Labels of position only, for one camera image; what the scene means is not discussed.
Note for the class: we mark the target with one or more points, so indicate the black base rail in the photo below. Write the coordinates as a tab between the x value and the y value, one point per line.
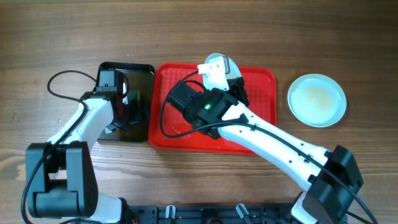
277	213

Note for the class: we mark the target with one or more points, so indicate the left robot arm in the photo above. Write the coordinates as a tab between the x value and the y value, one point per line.
60	178

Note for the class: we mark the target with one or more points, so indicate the green yellow sponge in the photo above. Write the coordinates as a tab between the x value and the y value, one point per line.
134	95

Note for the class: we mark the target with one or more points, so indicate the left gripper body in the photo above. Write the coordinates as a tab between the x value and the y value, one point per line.
133	112

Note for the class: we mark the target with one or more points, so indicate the white plate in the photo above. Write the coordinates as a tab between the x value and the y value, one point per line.
234	71
317	100

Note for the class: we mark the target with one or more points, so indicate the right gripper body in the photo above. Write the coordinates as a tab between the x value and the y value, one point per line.
235	88

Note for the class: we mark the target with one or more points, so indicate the black water tray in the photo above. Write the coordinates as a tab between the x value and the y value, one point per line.
139	77

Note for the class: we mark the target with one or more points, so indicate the red serving tray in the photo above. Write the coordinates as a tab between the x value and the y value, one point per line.
259	84

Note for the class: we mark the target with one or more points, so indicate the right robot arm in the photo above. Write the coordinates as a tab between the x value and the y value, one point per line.
330	180

